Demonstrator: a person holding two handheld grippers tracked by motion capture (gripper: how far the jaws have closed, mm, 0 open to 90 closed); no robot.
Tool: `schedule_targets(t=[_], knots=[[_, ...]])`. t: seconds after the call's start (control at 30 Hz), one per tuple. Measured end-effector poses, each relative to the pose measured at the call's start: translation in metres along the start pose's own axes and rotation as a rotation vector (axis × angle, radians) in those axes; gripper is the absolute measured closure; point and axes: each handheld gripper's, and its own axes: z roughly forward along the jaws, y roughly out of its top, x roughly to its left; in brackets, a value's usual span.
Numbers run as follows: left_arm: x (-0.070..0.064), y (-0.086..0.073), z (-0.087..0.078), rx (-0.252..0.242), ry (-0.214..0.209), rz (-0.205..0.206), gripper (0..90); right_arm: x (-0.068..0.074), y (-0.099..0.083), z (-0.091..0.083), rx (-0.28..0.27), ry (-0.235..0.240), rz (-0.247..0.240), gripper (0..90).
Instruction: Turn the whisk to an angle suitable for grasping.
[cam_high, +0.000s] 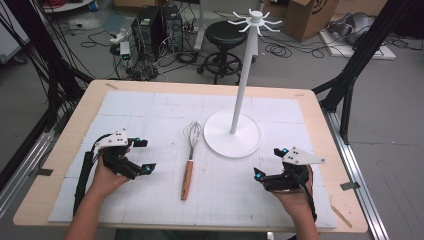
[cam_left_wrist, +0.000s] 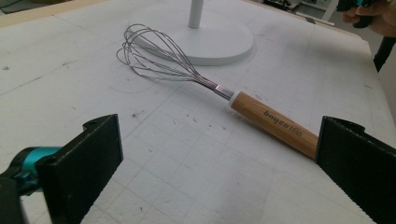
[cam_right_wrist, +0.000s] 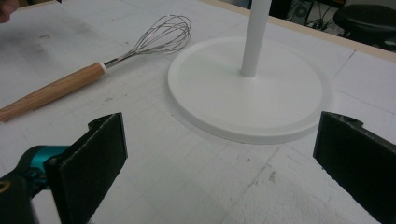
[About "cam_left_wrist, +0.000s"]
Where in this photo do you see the white metal frame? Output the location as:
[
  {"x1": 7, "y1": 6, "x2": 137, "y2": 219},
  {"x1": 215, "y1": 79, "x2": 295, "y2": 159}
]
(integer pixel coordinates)
[{"x1": 294, "y1": 0, "x2": 339, "y2": 27}]

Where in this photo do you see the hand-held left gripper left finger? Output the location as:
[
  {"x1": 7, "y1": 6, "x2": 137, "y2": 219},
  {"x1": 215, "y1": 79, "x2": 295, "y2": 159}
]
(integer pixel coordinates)
[{"x1": 35, "y1": 113, "x2": 124, "y2": 224}]

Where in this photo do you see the white round stand base with pole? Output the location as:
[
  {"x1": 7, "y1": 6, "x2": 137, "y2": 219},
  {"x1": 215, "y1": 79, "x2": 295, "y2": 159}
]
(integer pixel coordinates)
[{"x1": 128, "y1": 0, "x2": 255, "y2": 66}]

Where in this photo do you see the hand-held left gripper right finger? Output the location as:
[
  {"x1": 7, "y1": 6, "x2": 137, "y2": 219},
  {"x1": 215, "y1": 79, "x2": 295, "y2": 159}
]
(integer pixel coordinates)
[{"x1": 314, "y1": 116, "x2": 396, "y2": 224}]

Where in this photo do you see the wire whisk with wooden handle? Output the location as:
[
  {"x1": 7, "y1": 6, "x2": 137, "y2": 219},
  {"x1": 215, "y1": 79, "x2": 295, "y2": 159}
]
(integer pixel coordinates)
[{"x1": 116, "y1": 23, "x2": 319, "y2": 161}]

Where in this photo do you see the dark equipment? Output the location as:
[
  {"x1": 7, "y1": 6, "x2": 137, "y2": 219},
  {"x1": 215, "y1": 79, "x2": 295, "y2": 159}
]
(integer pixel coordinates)
[{"x1": 262, "y1": 0, "x2": 295, "y2": 9}]

